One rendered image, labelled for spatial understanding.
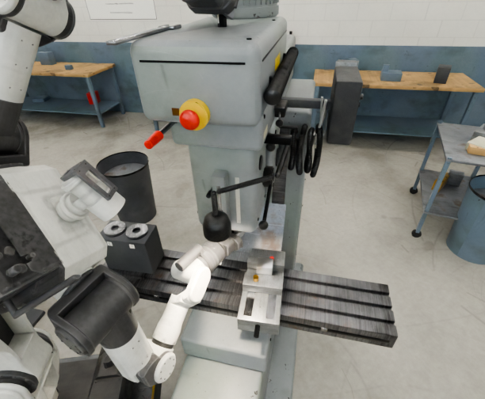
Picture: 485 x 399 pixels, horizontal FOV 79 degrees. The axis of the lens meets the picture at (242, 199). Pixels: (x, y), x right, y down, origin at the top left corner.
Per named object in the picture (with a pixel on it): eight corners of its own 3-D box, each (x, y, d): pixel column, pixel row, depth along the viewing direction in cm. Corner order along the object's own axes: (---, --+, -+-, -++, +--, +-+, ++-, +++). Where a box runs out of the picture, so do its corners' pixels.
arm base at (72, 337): (85, 364, 63) (89, 354, 55) (39, 326, 64) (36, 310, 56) (135, 307, 74) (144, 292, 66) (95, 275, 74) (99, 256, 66)
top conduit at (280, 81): (280, 106, 59) (281, 88, 57) (259, 104, 60) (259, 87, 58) (298, 58, 94) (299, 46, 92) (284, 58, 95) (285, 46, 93)
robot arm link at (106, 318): (108, 366, 63) (82, 330, 56) (81, 350, 67) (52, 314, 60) (146, 321, 72) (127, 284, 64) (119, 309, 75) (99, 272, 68)
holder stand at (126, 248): (154, 274, 130) (143, 241, 118) (108, 268, 134) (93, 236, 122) (164, 254, 140) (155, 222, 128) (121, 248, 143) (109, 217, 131)
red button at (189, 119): (198, 132, 57) (196, 112, 55) (179, 131, 58) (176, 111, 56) (204, 126, 60) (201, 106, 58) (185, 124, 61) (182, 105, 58)
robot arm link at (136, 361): (152, 404, 77) (123, 359, 64) (117, 381, 83) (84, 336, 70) (179, 362, 85) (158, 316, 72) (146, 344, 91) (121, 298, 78)
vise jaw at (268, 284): (281, 295, 112) (282, 289, 109) (242, 290, 114) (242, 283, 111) (282, 283, 116) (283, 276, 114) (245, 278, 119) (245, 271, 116)
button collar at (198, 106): (208, 131, 60) (205, 102, 57) (181, 129, 61) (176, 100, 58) (211, 127, 62) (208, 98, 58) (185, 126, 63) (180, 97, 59)
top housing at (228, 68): (259, 131, 60) (260, 40, 50) (141, 123, 65) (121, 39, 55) (285, 73, 97) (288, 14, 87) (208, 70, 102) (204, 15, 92)
